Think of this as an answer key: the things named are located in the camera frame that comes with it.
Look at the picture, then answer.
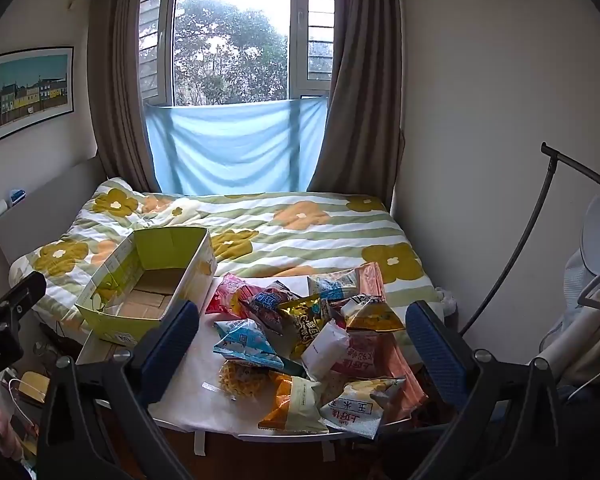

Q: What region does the brown curtain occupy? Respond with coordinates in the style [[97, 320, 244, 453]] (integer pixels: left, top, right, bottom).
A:
[[86, 0, 156, 193], [307, 0, 406, 211]]

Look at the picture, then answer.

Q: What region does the yellow small item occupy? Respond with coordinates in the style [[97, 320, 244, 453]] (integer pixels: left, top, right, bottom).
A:
[[17, 371, 51, 403]]

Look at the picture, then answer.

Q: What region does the white yellow corn snack packet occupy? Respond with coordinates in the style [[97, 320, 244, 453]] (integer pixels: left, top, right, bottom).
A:
[[319, 377, 407, 440]]

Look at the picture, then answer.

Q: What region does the large yellow-green snack bag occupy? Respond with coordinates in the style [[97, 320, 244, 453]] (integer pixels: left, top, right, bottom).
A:
[[75, 226, 217, 346]]

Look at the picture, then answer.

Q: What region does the white crumpled cloth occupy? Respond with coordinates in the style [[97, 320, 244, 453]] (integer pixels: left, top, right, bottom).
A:
[[436, 287, 458, 316]]

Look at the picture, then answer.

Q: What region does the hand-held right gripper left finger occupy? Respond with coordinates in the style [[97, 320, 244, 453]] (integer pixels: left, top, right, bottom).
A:
[[36, 299, 201, 480]]

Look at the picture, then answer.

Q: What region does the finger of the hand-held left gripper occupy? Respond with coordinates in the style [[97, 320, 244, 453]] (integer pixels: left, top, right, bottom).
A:
[[0, 271, 47, 332]]

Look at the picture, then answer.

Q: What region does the large pink white snack packet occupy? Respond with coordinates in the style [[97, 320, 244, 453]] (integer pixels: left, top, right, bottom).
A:
[[330, 332, 416, 386]]

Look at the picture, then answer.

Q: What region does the yellow black snack packet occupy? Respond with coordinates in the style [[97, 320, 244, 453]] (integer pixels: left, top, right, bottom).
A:
[[277, 296, 333, 361]]

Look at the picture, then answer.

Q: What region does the light blue cloth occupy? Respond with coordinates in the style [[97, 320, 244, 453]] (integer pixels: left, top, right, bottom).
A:
[[144, 96, 329, 196]]

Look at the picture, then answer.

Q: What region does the light blue triangular snack packet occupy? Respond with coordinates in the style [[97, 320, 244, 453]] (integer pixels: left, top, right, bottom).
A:
[[212, 319, 306, 378]]

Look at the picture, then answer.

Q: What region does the floral striped blanket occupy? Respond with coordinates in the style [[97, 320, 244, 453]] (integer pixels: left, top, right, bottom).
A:
[[9, 177, 438, 333]]

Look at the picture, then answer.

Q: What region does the small white snack packet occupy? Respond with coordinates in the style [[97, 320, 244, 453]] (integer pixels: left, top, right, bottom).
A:
[[300, 319, 352, 381]]

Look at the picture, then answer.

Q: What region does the dark blue label snack packet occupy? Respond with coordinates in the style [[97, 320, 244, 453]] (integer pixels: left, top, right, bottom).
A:
[[240, 280, 303, 335]]

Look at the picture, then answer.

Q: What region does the orange patterned towel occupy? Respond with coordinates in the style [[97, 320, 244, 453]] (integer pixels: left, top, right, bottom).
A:
[[325, 261, 431, 411]]

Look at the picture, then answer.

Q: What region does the window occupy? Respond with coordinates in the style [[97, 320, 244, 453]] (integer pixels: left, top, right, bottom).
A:
[[139, 0, 337, 108]]

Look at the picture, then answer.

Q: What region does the orange white snack packet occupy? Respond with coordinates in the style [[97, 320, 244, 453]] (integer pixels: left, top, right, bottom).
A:
[[257, 375, 331, 435]]

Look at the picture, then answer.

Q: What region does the clear noodle snack packet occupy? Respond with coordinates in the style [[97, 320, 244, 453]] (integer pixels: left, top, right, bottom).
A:
[[202, 360, 281, 402]]

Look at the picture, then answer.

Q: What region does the framed wall poster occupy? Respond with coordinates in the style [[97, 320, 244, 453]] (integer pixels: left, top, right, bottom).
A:
[[0, 46, 75, 146]]

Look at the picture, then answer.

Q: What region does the cream blue snack packet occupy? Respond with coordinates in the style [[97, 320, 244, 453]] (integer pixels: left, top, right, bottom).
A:
[[307, 269, 366, 303]]

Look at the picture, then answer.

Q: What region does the grey headboard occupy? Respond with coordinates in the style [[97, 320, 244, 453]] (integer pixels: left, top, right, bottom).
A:
[[0, 157, 108, 266]]

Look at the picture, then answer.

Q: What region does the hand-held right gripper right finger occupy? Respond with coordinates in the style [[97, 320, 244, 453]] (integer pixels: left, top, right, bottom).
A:
[[405, 301, 569, 480]]

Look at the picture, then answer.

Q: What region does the yellow white top snack packet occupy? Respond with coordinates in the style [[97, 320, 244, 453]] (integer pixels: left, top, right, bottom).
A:
[[339, 294, 406, 333]]

